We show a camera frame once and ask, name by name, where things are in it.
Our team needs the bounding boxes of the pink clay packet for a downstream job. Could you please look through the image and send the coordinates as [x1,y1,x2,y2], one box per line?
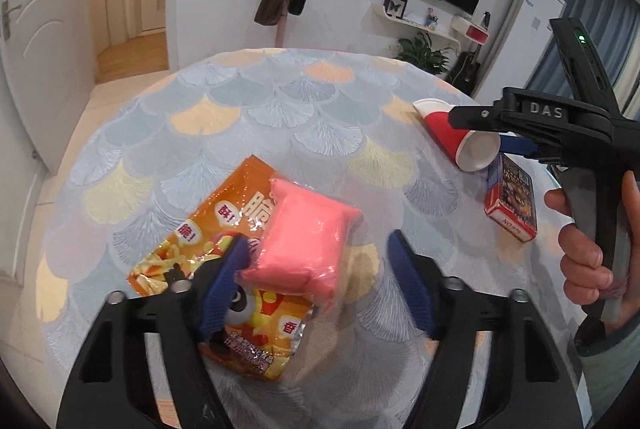
[240,178,360,307]

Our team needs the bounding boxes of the person's right hand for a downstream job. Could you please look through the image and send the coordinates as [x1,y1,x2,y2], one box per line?
[558,171,639,335]

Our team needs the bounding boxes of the orange chips snack bag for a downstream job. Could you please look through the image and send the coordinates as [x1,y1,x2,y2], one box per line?
[128,156,312,381]

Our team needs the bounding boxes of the red snack box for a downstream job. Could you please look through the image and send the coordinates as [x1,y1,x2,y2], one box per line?
[484,154,537,243]

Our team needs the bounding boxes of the white refrigerator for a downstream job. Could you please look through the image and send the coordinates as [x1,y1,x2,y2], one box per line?
[473,0,565,105]

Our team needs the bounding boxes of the red paper cup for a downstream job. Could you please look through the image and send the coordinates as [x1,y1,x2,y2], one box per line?
[412,98,500,172]

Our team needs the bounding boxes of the blue window curtain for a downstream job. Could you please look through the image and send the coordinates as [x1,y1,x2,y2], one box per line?
[525,0,639,97]

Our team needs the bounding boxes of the black acoustic guitar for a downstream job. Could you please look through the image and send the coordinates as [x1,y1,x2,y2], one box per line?
[446,44,482,96]

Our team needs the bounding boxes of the potted green plant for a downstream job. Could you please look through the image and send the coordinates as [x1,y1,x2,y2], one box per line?
[396,31,449,76]

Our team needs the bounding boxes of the framed butterfly picture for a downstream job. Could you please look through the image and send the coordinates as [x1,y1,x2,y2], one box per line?
[383,0,408,19]

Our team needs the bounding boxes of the white entrance door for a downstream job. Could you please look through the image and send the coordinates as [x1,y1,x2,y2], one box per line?
[0,0,97,289]

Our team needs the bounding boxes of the red white wall box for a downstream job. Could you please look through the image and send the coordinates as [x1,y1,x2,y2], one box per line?
[450,15,489,45]

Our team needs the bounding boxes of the white wall shelf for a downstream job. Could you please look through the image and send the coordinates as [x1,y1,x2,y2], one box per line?
[372,3,461,53]

